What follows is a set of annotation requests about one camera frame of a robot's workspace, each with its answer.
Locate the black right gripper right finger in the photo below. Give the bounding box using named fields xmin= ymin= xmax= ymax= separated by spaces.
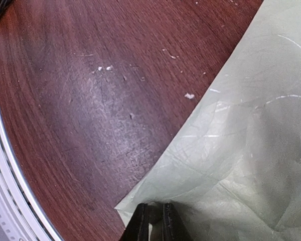
xmin=162 ymin=203 xmax=191 ymax=240

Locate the wrapping paper sheet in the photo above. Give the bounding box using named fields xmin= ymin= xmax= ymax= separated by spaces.
xmin=116 ymin=1 xmax=301 ymax=240

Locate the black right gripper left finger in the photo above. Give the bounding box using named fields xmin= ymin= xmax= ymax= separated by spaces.
xmin=121 ymin=203 xmax=149 ymax=241

